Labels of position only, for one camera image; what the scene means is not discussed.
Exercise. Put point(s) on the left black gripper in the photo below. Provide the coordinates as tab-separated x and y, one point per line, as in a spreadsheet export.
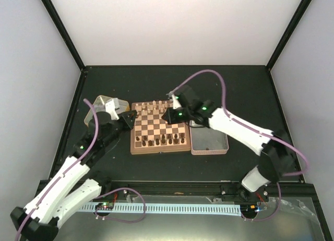
128	122

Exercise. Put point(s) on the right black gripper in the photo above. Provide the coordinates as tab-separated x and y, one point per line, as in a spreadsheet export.
169	117

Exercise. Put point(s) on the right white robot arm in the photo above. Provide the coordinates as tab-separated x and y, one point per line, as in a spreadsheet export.
275	159

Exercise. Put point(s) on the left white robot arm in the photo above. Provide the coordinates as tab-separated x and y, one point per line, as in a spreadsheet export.
42	217

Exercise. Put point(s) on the wooden chess board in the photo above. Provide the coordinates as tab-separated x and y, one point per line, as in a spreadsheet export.
153	126

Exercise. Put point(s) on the left circuit board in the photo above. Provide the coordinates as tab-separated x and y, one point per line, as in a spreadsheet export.
105	206

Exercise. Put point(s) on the circuit board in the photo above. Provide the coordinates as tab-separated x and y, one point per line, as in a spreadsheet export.
105	206
252	208

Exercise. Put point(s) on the right circuit board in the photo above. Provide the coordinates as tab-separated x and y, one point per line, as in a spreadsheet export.
252	208

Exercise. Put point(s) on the gold metal tin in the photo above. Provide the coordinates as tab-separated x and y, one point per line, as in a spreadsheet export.
100	101

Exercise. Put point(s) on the pink metal tin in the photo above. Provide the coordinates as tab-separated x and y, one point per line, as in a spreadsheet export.
202	137

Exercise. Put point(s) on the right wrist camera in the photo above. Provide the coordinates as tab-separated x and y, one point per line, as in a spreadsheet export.
174	99

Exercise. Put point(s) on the white slotted cable duct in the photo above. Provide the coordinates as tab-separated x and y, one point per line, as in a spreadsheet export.
167	208

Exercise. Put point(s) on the left black frame post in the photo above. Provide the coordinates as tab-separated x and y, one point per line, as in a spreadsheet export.
51	10

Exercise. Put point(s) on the black frame post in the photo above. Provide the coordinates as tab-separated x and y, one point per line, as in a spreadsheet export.
296	18
51	10

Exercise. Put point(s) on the right black frame post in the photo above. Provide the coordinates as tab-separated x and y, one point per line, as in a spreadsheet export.
296	18

